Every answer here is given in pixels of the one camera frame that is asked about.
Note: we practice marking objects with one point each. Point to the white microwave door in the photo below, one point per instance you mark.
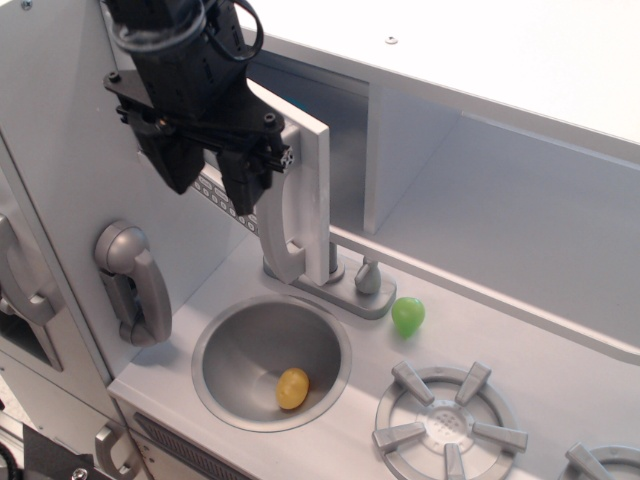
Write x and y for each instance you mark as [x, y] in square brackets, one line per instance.
[296, 207]

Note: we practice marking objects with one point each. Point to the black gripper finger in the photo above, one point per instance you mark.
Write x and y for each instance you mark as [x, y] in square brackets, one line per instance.
[245, 178]
[176, 158]

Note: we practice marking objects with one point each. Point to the grey toy faucet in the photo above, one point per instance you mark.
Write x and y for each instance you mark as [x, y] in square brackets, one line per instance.
[361, 288]

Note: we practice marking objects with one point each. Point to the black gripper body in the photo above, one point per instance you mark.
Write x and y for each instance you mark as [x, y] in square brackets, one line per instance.
[189, 71]

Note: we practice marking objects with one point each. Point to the grey toy telephone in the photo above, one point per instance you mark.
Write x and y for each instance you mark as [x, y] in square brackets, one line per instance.
[134, 284]

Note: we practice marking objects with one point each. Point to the blue plastic bowl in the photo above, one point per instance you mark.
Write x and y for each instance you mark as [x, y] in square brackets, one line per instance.
[297, 103]

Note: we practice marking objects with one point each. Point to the round silver sink basin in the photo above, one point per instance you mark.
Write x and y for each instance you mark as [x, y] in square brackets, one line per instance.
[242, 353]

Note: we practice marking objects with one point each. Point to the green plastic pear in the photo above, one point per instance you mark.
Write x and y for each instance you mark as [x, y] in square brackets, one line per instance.
[408, 314]

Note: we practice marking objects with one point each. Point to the yellow plastic lemon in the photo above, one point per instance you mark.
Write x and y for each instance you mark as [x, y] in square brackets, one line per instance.
[292, 388]

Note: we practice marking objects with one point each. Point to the grey oven door handle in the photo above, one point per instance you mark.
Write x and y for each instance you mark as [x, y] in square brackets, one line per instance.
[117, 454]

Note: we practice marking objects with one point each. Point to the grey fridge door handle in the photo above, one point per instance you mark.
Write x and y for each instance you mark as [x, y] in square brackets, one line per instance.
[17, 280]

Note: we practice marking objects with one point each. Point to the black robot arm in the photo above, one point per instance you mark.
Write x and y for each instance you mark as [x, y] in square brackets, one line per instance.
[188, 93]

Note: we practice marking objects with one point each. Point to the white toy kitchen cabinet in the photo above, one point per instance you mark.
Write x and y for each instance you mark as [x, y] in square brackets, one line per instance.
[484, 153]

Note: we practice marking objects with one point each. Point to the grey stove burner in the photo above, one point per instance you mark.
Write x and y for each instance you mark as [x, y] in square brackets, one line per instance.
[446, 423]
[604, 462]

